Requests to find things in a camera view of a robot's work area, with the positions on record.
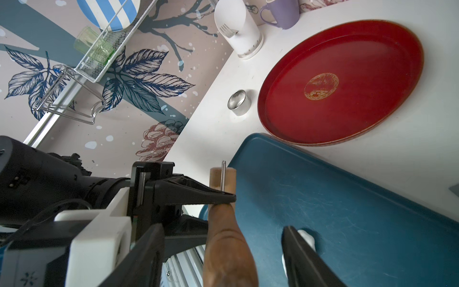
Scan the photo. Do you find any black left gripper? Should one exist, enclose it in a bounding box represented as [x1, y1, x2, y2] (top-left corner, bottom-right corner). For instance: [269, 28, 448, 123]
[127, 161, 236, 258]

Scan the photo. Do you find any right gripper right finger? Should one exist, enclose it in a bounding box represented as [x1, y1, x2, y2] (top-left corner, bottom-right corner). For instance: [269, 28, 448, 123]
[282, 226, 345, 287]

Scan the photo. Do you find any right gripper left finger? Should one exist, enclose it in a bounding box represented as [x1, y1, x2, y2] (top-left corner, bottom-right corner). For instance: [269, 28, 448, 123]
[100, 224, 165, 287]

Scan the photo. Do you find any white dough piece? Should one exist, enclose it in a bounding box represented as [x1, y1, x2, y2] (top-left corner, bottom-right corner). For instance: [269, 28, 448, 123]
[281, 229, 317, 277]

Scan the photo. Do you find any teal plastic tray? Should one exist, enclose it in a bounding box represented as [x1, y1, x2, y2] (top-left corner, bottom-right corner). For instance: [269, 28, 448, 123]
[198, 133, 459, 287]

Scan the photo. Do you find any wooden rolling pin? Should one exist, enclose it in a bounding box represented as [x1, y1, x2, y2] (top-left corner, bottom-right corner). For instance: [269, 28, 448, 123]
[202, 160, 259, 287]

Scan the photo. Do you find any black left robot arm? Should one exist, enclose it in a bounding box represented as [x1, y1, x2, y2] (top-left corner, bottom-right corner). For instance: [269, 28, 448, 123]
[1, 136, 236, 257]

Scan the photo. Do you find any small round metal cutter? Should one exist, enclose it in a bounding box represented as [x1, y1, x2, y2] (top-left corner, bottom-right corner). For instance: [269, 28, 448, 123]
[227, 90, 252, 117]

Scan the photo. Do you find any green glass cup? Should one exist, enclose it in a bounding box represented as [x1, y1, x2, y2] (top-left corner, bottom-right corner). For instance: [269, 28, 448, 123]
[74, 26, 115, 65]

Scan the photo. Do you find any white cutlery holder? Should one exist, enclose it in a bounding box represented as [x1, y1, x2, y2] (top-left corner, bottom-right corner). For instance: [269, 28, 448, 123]
[214, 0, 264, 60]

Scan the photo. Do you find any blue white striped plate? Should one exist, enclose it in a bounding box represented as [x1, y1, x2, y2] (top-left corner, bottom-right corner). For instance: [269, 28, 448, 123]
[77, 0, 141, 32]

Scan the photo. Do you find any round red tray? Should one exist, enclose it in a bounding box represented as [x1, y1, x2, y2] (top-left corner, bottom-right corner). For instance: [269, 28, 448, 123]
[257, 20, 424, 147]

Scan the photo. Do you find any purple mug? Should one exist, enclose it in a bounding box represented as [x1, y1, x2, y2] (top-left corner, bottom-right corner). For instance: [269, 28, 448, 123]
[259, 0, 300, 30]

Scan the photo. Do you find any white wire wall shelf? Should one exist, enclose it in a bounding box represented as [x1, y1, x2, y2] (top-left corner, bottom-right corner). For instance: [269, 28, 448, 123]
[29, 1, 155, 124]

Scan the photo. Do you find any metal spatula wooden handle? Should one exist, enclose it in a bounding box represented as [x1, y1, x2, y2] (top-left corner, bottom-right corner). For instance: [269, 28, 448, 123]
[449, 184, 459, 197]

